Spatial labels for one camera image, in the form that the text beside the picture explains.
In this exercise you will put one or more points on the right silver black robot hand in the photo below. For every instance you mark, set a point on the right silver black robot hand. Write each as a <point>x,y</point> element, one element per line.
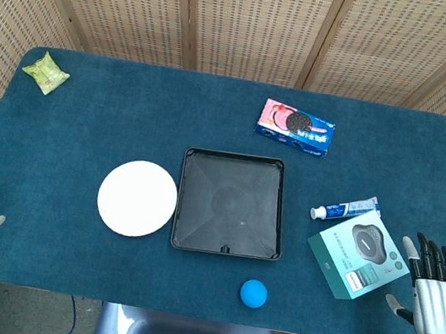
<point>436,310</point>

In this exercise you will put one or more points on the white paper plate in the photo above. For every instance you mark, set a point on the white paper plate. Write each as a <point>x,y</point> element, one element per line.
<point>137,199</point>

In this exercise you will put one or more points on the black square plastic tray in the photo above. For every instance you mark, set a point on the black square plastic tray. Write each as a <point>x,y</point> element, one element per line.
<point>231,205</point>

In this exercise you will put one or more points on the teal product carton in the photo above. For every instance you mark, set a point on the teal product carton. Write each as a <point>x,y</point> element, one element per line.
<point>355,258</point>

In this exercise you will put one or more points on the white blue toothpaste tube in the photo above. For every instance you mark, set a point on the white blue toothpaste tube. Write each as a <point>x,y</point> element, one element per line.
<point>344,209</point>

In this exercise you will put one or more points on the yellow-green snack packet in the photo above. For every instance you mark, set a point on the yellow-green snack packet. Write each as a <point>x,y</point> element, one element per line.
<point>46,73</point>

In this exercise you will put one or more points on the dark blue felt table cover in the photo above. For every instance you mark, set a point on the dark blue felt table cover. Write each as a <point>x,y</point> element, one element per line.
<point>107,113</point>

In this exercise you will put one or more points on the blue rubber ball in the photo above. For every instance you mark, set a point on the blue rubber ball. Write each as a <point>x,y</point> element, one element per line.
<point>253,294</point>

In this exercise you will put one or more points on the blue pink cookie box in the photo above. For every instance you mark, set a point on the blue pink cookie box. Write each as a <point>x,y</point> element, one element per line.
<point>295,128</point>

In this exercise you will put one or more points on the woven wooden folding screen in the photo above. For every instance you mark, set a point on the woven wooden folding screen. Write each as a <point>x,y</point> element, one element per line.
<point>255,22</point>

